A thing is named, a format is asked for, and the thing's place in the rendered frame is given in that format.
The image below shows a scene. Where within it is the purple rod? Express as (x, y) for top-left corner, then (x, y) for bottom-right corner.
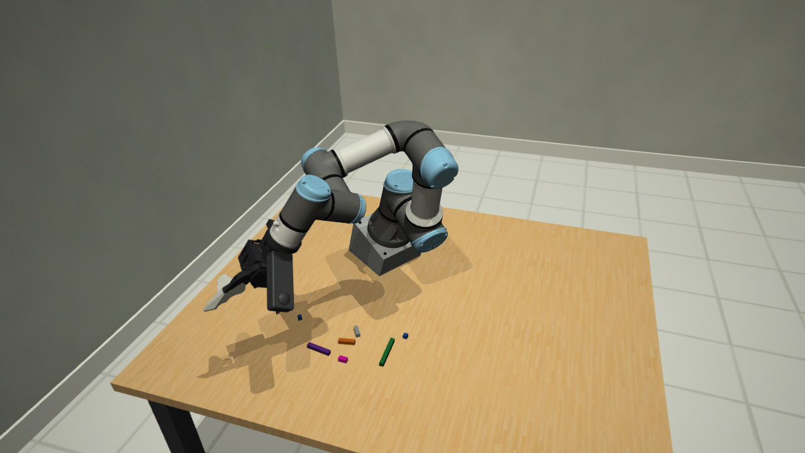
(307, 342), (331, 356)

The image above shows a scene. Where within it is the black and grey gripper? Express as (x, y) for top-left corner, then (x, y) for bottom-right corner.
(203, 219), (302, 311)

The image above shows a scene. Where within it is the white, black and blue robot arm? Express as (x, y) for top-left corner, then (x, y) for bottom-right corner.
(267, 121), (458, 312)

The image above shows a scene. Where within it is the green rod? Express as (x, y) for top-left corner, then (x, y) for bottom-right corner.
(379, 338), (395, 367)

